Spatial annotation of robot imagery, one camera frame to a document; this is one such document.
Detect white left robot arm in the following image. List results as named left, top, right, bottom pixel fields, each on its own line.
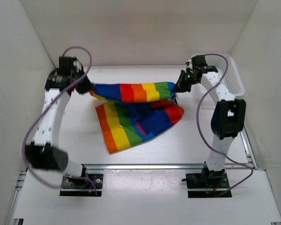
left=24, top=56, right=94, bottom=188

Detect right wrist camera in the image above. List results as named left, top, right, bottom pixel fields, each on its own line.
left=185, top=60, right=193, bottom=71

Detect rainbow striped shorts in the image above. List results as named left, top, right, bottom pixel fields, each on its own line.
left=89, top=82, right=185, bottom=154

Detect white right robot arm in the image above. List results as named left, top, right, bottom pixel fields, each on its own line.
left=172, top=55, right=246, bottom=188

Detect white plastic mesh basket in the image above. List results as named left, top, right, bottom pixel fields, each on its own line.
left=201, top=53, right=244, bottom=103

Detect aluminium table frame rail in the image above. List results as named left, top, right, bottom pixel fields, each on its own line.
left=4, top=67, right=281, bottom=225

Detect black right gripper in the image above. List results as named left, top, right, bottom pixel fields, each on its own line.
left=171, top=70, right=199, bottom=94

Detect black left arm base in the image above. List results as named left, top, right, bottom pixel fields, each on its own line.
left=59, top=171, right=104, bottom=197

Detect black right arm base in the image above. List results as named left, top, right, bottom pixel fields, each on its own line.
left=181, top=173, right=232, bottom=199

